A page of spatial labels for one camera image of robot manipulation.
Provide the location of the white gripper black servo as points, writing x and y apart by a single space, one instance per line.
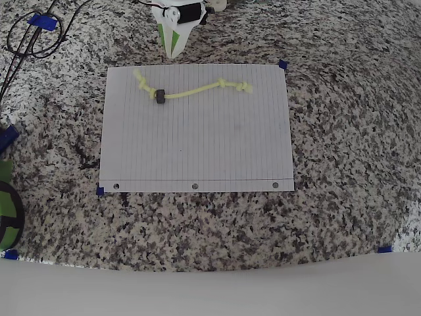
174 34

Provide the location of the blue tape piece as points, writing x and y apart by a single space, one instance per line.
385 249
100 191
10 254
42 22
283 64

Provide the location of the lined white paper sheet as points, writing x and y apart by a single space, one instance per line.
213 141

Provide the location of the black and green round holder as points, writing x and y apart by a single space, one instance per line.
6 210

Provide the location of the green tape piece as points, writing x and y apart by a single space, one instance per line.
6 168

